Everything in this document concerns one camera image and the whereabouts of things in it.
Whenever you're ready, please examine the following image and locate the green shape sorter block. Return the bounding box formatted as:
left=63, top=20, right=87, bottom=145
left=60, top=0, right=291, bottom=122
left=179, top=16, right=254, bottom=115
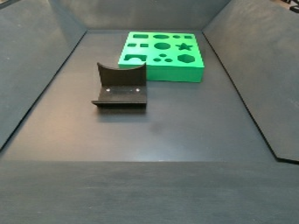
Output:
left=118, top=31, right=204, bottom=82

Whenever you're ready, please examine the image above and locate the black curved holder bracket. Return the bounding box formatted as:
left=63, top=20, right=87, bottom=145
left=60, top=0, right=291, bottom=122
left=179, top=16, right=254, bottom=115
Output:
left=92, top=63, right=147, bottom=107

